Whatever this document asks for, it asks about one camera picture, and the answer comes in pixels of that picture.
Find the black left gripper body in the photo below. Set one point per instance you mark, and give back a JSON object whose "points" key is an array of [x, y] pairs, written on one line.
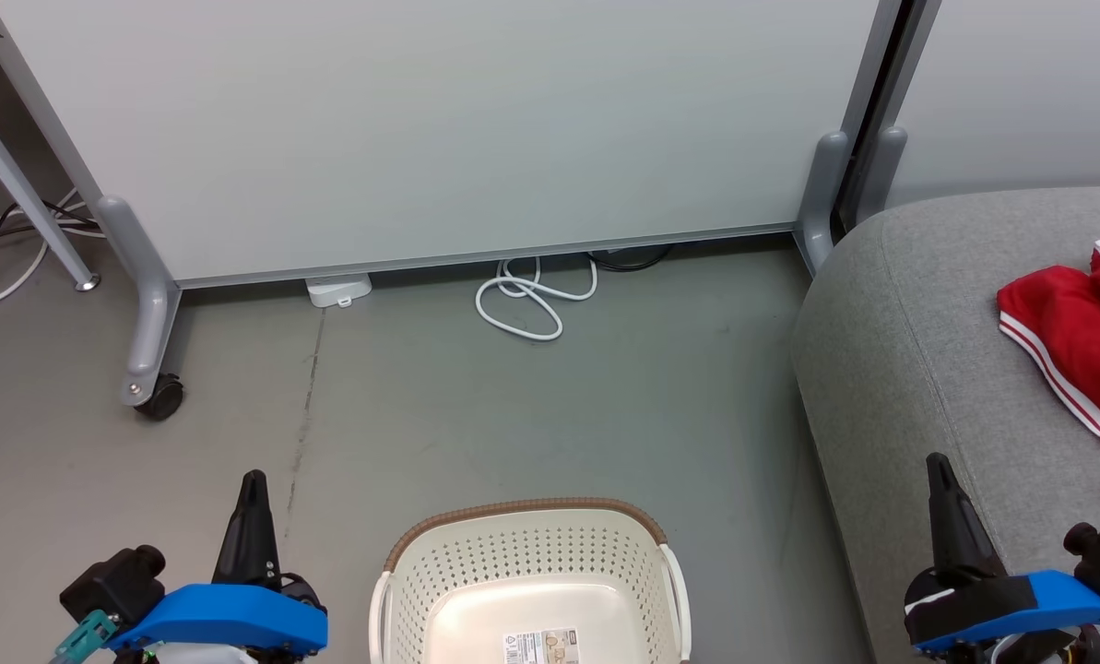
{"points": [[302, 590]]}

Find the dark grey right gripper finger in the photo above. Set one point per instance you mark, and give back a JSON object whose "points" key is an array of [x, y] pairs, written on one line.
{"points": [[960, 535]]}

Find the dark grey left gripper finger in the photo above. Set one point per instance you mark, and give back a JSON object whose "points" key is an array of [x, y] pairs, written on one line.
{"points": [[250, 544]]}

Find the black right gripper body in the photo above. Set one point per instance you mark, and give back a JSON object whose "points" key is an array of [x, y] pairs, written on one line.
{"points": [[969, 599]]}

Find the red garment with double stripes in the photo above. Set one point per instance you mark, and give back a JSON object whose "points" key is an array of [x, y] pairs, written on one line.
{"points": [[1075, 341]]}

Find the cream perforated laundry basket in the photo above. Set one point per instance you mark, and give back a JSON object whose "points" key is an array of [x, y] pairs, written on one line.
{"points": [[531, 563]]}

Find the grey fabric sofa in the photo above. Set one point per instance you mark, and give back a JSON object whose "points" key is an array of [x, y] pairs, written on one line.
{"points": [[918, 369]]}

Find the grey partition foot with caster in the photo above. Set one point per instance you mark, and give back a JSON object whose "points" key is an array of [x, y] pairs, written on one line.
{"points": [[153, 304]]}

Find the white power adapter box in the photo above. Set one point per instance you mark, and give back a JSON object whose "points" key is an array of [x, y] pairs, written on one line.
{"points": [[337, 290]]}

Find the grey metal table leg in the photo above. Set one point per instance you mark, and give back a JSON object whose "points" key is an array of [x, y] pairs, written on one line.
{"points": [[24, 189]]}

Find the narrow white partition panel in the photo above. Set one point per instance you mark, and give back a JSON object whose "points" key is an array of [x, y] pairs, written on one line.
{"points": [[1020, 92]]}

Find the large white partition panel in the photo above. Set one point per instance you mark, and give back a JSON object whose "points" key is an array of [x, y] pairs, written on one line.
{"points": [[439, 120]]}

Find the blue right camera bracket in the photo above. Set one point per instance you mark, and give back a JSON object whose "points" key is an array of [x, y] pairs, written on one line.
{"points": [[1061, 595]]}

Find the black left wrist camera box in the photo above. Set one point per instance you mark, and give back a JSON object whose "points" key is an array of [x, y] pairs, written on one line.
{"points": [[112, 586]]}

